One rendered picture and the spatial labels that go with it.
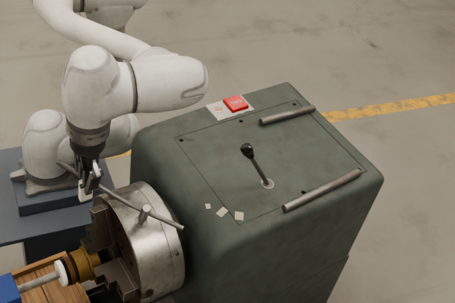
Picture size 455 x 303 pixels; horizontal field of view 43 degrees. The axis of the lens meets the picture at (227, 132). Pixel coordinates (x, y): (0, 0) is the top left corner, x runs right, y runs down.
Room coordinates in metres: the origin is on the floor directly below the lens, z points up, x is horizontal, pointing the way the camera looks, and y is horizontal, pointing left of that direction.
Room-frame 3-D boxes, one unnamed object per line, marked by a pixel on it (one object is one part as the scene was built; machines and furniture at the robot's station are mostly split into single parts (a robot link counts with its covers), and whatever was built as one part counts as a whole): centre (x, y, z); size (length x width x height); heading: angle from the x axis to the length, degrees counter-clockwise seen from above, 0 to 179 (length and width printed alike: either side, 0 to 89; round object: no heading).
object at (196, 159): (1.20, -0.10, 1.06); 0.59 x 0.48 x 0.39; 130
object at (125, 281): (0.81, 0.19, 1.08); 0.12 x 0.11 x 0.05; 40
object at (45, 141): (1.35, 0.59, 0.97); 0.18 x 0.16 x 0.22; 119
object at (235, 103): (1.39, -0.01, 1.26); 0.06 x 0.06 x 0.02; 40
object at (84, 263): (0.83, 0.30, 1.08); 0.09 x 0.09 x 0.09; 40
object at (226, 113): (1.37, 0.01, 1.23); 0.13 x 0.08 x 0.06; 130
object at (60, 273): (0.76, 0.39, 1.08); 0.13 x 0.07 x 0.07; 130
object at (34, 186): (1.34, 0.62, 0.83); 0.22 x 0.18 x 0.06; 121
